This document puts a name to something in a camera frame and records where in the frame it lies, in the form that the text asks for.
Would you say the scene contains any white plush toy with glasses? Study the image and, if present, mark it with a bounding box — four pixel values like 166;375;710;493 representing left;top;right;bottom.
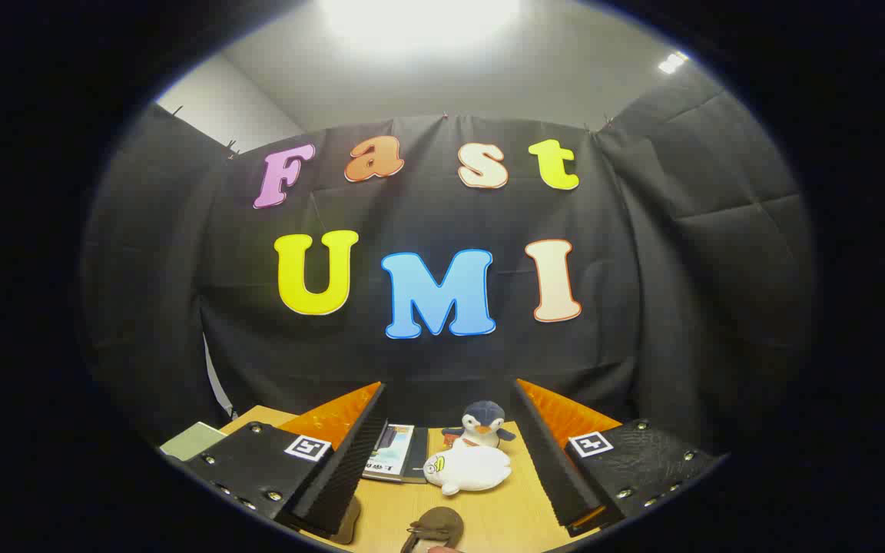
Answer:
422;445;512;496

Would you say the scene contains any brown fuzzy shoe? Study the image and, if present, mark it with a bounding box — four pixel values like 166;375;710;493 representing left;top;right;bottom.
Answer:
331;495;362;545
400;506;465;553

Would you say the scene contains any black backdrop cloth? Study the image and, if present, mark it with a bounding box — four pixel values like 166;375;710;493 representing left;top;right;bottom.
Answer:
78;73;820;462

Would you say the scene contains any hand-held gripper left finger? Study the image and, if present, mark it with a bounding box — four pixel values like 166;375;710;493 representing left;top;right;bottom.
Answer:
180;381;389;538

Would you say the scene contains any cream fabric storage box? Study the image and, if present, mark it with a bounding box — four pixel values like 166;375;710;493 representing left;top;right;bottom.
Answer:
160;421;228;462

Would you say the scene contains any grey penguin plush toy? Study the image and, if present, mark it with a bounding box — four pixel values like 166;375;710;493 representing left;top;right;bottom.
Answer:
442;399;517;450

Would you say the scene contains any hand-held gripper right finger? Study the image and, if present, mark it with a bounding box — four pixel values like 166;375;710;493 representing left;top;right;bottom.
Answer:
510;378;724;538

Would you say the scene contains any book with pale blue cover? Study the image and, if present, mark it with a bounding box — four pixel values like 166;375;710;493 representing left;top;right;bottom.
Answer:
362;421;430;485

